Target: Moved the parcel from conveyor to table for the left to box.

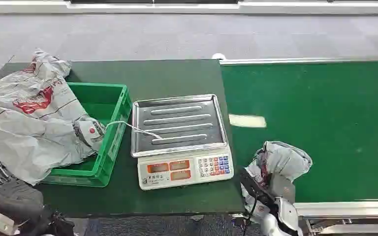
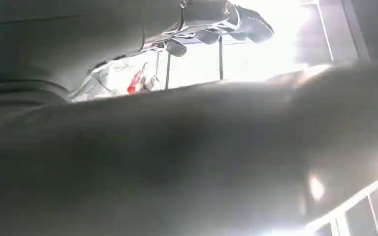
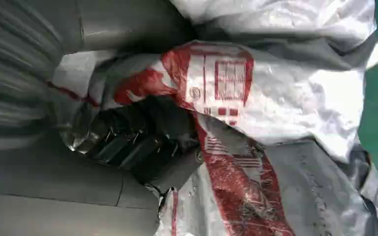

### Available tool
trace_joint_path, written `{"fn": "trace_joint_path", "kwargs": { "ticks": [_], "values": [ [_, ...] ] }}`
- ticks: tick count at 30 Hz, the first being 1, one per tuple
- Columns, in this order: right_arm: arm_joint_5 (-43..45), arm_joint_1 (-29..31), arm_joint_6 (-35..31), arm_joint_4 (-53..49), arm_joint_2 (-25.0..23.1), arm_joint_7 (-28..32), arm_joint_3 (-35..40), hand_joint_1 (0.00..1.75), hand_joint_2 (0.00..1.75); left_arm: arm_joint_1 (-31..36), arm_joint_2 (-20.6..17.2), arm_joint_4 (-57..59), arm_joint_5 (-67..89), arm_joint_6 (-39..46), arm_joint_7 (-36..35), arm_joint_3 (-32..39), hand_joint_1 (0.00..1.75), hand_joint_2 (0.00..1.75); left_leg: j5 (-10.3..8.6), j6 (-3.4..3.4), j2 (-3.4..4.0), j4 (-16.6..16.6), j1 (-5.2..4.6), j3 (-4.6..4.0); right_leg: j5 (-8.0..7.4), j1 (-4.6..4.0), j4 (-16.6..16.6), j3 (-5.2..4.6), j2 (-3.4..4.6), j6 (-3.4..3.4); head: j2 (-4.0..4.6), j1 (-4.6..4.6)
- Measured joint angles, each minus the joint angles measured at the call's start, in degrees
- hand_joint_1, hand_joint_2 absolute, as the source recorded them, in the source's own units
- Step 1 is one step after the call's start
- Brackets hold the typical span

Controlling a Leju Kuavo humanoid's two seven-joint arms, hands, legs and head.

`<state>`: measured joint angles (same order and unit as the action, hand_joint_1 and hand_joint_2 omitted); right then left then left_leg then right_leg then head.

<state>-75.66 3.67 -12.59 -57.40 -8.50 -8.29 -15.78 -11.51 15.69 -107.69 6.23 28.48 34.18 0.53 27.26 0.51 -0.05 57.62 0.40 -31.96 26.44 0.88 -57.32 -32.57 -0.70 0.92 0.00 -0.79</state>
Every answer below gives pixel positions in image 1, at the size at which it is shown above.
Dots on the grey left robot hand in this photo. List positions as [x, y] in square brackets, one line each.
[9, 195]

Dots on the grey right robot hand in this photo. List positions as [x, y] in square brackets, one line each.
[275, 189]

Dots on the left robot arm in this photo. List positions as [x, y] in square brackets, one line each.
[50, 224]

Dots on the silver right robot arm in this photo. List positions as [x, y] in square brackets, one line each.
[282, 220]

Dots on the large grey parcel bag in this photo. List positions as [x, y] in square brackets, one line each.
[29, 143]

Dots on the pale label sticker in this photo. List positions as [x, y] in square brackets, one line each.
[247, 120]

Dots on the green conveyor belt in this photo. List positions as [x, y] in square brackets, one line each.
[322, 130]

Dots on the small grey parcel bag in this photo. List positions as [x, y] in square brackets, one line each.
[91, 130]

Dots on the crumpled grey red-print parcel bag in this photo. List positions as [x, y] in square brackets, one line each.
[29, 88]

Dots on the white electronic scale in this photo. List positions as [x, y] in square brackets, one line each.
[179, 130]

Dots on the green plastic crate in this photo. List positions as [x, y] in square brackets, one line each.
[99, 101]

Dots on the white round cap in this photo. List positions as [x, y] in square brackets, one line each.
[218, 56]

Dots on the dark green table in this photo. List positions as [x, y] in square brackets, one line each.
[163, 78]

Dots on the silver conveyor frame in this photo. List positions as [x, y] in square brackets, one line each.
[345, 210]

